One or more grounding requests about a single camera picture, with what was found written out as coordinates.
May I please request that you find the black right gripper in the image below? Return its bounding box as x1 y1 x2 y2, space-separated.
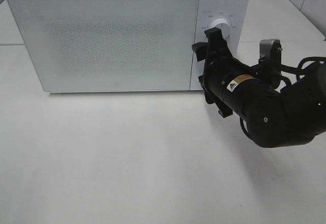
192 27 257 118

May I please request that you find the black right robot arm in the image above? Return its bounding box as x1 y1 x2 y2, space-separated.
192 27 325 148

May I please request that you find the upper white power knob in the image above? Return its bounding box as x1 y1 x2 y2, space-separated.
209 16 231 39

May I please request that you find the white microwave oven body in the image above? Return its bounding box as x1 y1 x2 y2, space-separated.
11 0 250 95

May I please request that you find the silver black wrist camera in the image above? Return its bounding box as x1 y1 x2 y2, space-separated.
258 38 283 90

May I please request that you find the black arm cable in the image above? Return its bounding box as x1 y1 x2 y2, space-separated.
239 57 326 138

